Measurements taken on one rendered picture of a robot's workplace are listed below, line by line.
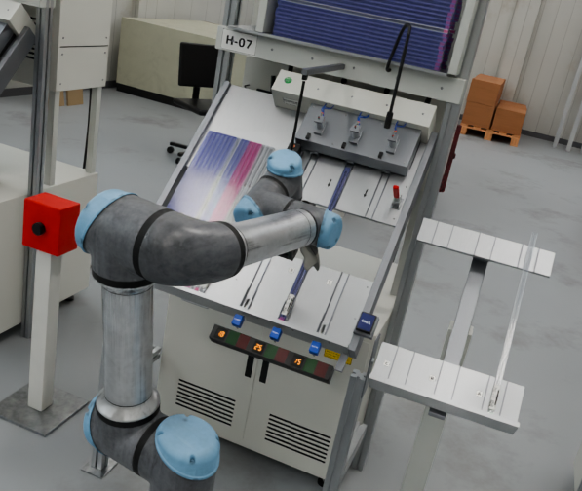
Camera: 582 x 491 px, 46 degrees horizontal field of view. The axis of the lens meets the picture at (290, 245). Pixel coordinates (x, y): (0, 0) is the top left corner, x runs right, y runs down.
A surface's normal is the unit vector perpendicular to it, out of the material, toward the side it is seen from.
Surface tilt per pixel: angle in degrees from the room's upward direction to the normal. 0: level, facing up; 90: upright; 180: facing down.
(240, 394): 90
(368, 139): 44
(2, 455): 0
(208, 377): 90
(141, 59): 90
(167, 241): 57
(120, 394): 98
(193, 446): 7
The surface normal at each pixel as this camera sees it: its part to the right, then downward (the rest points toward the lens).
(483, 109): -0.37, 0.27
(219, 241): 0.64, -0.36
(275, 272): -0.12, -0.47
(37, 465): 0.18, -0.92
